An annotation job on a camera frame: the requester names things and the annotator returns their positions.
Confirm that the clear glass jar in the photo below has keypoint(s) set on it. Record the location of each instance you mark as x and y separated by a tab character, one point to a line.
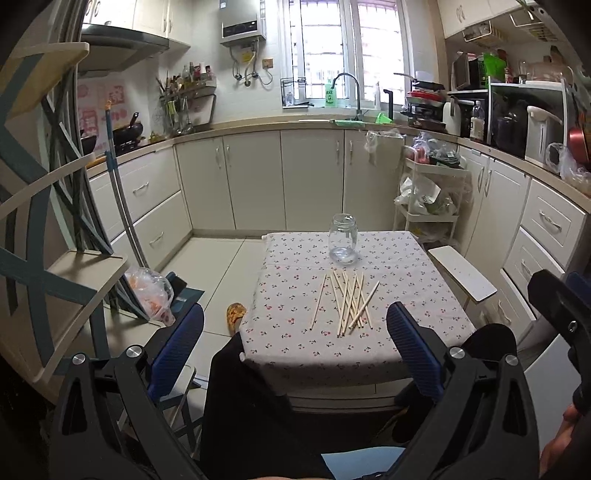
344	240

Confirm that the chrome kitchen faucet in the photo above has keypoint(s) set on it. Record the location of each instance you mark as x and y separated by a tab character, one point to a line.
358	92

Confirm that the white bench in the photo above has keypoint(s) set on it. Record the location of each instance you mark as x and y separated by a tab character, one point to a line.
461	272

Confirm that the bunch of wooden chopsticks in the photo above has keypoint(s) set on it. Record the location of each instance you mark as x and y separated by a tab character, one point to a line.
349	300

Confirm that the wall socket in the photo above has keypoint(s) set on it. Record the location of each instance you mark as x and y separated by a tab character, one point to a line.
268	62

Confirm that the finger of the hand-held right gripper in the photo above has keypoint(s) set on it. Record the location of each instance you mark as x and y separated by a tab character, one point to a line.
565	318
581	284

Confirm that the white frame window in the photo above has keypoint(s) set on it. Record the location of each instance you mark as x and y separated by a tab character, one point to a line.
351	46

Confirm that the slim white bottle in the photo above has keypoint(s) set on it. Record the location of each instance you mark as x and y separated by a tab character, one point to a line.
377	97

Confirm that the cherry print tablecloth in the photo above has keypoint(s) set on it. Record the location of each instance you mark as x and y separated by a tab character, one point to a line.
295	332

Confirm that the stack of pans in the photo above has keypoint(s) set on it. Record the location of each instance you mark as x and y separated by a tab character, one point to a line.
425	104

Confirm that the green dish soap bottle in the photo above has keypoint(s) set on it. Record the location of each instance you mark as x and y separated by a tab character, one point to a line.
330	97

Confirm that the clear plastic bottle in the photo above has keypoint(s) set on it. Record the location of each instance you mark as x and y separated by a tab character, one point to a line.
477	124

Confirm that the folding stool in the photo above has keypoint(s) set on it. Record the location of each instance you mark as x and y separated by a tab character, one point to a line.
180	381

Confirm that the black cooker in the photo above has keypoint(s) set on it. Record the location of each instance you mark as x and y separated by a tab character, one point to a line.
508	136

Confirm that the microwave oven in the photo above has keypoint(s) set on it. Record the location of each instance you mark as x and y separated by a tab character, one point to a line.
466	71

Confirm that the yellow slipper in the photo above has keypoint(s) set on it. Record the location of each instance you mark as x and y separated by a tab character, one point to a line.
236	316

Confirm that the green dishcloth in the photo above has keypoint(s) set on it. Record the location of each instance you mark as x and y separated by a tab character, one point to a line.
348	122

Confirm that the beige and teal shelf unit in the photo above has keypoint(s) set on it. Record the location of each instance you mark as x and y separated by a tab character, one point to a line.
69	272

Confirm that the cream base cabinets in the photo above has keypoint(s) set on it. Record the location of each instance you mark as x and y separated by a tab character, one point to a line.
258	180

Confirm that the cream wall cabinet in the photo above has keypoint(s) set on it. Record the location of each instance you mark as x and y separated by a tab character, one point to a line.
147	16
466	14

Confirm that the pink wall poster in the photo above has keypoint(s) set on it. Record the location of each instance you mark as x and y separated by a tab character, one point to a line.
99	106

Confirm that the green plastic bag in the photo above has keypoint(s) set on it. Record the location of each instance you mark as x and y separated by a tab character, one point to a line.
494	67

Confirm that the person's right hand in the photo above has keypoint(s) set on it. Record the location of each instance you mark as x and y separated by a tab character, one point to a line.
556	443

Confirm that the white electric water boiler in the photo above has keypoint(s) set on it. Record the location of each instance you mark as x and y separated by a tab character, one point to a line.
542	138

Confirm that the white counter rack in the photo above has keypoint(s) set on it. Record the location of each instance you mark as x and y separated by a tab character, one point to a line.
526	87

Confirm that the light blue shirt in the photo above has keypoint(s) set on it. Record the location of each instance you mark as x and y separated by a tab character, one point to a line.
360	464

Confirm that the red pan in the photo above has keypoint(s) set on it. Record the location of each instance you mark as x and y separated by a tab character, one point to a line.
579	145

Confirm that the crumpled clear plastic bag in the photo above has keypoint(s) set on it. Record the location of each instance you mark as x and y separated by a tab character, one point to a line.
568	166

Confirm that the person's left leg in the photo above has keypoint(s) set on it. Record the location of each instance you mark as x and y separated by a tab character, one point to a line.
249	415

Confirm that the wall spice rack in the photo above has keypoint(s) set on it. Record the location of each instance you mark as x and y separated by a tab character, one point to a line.
187	92

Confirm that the wall water heater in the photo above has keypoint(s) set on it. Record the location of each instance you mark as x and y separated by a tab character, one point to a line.
242	23

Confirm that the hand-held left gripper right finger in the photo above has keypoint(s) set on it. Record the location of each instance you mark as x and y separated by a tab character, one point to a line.
415	350

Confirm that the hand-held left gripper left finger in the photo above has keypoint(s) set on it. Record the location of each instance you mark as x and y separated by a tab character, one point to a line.
180	341

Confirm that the black wok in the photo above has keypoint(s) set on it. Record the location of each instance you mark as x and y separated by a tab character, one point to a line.
127	134

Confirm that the plastic bag with orange contents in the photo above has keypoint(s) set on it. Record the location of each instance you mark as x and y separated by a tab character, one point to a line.
150	290

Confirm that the broom and blue dustpan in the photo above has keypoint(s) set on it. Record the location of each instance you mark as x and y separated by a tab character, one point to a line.
121	198

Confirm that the black pot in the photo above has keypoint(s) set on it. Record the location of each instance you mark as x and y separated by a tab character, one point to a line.
90	143

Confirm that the white rolling cart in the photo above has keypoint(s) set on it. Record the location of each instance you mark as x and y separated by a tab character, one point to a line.
431	198

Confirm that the small black faucet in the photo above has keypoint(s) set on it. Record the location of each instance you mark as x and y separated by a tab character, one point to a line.
388	106

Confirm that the range hood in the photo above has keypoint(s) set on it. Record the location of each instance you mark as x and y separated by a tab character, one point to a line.
129	46

